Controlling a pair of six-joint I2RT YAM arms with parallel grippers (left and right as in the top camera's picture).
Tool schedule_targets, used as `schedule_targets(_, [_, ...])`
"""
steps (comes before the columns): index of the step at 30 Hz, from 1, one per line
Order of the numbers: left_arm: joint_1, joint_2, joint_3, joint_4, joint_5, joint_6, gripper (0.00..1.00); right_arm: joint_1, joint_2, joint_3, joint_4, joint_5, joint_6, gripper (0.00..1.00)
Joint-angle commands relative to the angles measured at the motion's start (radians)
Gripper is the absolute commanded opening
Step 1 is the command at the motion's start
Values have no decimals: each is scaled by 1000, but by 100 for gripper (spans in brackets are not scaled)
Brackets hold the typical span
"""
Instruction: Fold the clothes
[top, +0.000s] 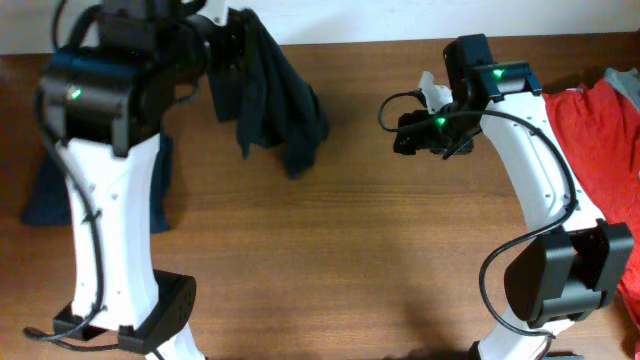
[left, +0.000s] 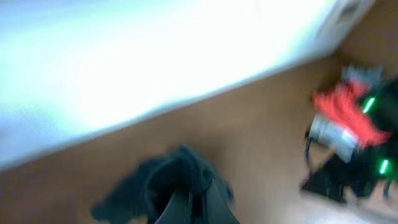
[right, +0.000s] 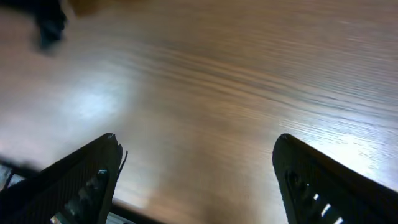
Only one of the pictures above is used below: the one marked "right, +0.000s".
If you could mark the dark green t-shirt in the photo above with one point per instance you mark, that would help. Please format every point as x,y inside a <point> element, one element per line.
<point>49,18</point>

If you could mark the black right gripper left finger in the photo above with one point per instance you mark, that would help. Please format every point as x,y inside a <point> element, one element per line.
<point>76,189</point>

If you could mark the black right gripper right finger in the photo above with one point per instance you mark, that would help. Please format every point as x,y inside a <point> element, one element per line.
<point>317,189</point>

